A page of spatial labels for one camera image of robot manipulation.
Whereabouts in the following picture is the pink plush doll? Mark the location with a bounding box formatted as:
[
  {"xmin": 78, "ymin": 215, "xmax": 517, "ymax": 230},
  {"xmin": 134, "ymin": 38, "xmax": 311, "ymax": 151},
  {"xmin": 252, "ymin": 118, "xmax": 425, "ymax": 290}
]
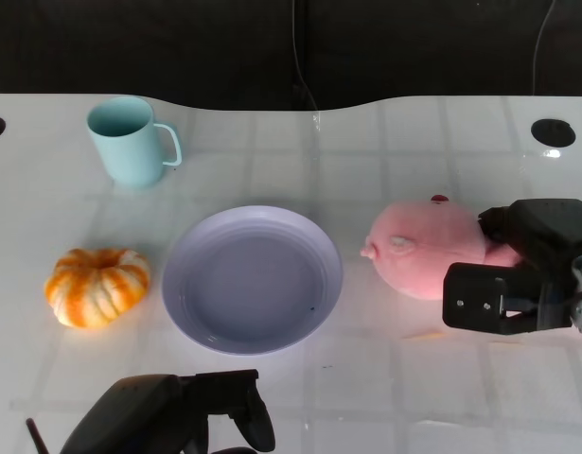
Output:
[{"xmin": 361, "ymin": 194, "xmax": 519, "ymax": 303}]

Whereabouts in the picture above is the orange white pumpkin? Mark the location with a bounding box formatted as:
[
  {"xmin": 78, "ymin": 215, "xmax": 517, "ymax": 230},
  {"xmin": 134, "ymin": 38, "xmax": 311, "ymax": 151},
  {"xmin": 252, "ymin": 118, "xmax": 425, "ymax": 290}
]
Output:
[{"xmin": 44, "ymin": 248, "xmax": 152, "ymax": 330}]

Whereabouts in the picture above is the black left hand cable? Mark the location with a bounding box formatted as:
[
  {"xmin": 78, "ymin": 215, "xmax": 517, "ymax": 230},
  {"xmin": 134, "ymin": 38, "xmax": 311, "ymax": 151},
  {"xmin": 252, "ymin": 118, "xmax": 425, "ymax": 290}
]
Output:
[{"xmin": 26, "ymin": 417, "xmax": 50, "ymax": 454}]

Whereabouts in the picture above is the mint green mug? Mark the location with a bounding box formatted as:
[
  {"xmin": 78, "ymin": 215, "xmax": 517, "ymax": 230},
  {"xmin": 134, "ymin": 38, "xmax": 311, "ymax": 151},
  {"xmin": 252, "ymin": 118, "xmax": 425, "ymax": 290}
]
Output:
[{"xmin": 85, "ymin": 96, "xmax": 184, "ymax": 189}]

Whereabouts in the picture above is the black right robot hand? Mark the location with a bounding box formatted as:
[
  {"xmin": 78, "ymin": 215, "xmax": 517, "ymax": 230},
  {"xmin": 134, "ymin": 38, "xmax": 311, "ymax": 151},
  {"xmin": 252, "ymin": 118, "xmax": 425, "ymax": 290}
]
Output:
[{"xmin": 442, "ymin": 197, "xmax": 582, "ymax": 337}]

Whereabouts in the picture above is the black backdrop cloth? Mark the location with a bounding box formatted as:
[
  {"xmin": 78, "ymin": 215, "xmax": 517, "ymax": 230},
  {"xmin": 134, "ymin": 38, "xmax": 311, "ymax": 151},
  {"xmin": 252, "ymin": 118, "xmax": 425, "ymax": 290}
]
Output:
[{"xmin": 0, "ymin": 0, "xmax": 582, "ymax": 113}]

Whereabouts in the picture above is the lavender plate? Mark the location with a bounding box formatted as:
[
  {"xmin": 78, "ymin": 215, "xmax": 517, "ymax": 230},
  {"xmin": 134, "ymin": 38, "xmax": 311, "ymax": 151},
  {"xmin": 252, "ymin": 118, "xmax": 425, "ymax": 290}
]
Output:
[{"xmin": 161, "ymin": 204, "xmax": 344, "ymax": 357}]

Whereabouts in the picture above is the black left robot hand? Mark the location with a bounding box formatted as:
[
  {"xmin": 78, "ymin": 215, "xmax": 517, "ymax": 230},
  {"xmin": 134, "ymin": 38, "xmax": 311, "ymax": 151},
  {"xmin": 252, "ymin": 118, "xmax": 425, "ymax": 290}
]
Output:
[{"xmin": 58, "ymin": 368, "xmax": 277, "ymax": 454}]

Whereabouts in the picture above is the thin hanging cable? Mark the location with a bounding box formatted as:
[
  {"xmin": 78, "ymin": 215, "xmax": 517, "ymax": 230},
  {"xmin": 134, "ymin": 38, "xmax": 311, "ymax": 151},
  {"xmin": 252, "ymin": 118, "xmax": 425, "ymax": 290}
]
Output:
[
  {"xmin": 531, "ymin": 0, "xmax": 559, "ymax": 96},
  {"xmin": 290, "ymin": 0, "xmax": 320, "ymax": 113}
]

